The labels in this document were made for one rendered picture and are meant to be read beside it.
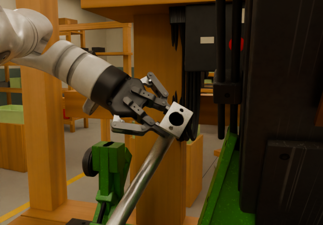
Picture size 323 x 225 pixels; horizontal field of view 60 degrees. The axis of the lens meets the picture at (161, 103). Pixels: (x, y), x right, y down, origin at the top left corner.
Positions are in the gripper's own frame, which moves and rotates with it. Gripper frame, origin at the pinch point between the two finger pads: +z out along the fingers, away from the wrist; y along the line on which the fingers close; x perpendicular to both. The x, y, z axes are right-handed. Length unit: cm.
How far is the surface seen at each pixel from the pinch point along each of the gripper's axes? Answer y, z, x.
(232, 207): -8.9, 14.2, -5.5
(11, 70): 203, -484, 692
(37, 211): -26, -24, 60
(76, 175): 18, -75, 318
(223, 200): -8.7, 12.6, -5.5
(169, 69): 21.9, -7.9, 17.9
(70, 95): 9, -35, 43
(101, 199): -14.5, -5.4, 27.3
